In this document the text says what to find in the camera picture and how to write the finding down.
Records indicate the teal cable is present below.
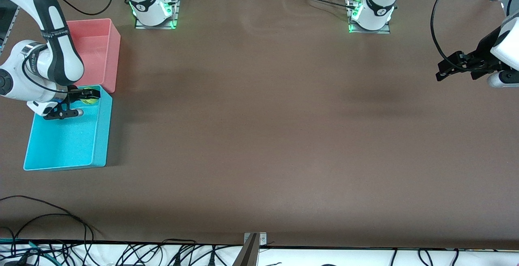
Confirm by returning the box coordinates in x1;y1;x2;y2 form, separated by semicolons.
0;238;55;260

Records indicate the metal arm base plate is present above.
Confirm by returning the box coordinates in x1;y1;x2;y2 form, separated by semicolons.
134;0;181;30
347;0;392;35

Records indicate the grey metal strut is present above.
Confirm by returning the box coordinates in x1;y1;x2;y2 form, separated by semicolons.
232;234;260;266

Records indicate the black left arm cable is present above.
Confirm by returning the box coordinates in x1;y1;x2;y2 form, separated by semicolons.
430;0;461;72

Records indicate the long black looping cable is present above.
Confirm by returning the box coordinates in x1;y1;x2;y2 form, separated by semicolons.
11;212;94;244
0;195;104;244

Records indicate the blue plastic bin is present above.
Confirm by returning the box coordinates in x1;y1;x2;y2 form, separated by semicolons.
24;85;113;172

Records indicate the pink plastic bin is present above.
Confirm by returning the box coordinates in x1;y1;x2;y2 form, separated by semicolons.
65;18;121;93

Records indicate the small metal table bracket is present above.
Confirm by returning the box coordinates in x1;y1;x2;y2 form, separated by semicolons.
244;232;268;246

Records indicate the perforated metal strip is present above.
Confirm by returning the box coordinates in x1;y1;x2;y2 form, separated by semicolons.
0;6;20;51

